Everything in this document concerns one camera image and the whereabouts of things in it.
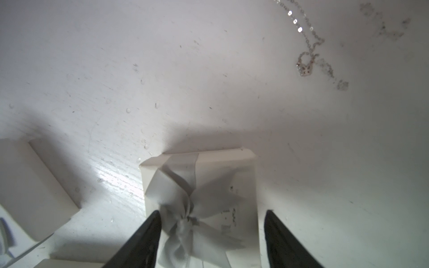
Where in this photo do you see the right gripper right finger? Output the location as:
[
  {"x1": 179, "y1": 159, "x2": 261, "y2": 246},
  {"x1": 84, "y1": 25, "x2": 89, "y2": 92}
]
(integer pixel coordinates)
[{"x1": 264, "y1": 210, "x2": 322, "y2": 268}]

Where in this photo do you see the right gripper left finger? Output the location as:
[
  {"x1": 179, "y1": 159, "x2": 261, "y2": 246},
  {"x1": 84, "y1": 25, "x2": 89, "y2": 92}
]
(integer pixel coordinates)
[{"x1": 103, "y1": 211, "x2": 162, "y2": 268}]

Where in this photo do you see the white jewelry box base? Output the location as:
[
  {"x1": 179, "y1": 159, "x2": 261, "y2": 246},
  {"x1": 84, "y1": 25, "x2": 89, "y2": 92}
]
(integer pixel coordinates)
[{"x1": 1, "y1": 138, "x2": 79, "y2": 241}]

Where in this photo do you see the thin silver necklace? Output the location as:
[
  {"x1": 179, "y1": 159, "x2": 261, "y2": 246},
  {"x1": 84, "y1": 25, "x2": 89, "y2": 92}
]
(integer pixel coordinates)
[{"x1": 273, "y1": 0, "x2": 325, "y2": 77}]

